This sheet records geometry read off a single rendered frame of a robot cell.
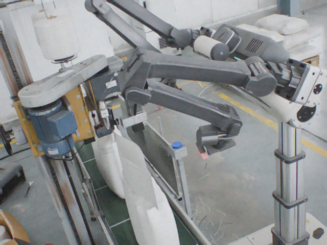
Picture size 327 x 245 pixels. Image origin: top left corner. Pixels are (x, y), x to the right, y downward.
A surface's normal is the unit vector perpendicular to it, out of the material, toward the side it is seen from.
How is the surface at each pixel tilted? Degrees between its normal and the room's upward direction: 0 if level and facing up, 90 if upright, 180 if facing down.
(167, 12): 90
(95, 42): 91
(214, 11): 90
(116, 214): 0
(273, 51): 66
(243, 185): 0
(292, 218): 90
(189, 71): 105
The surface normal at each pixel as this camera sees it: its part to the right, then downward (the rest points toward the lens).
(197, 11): 0.41, 0.37
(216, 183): -0.16, -0.87
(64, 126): 0.76, 0.20
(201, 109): 0.26, 0.65
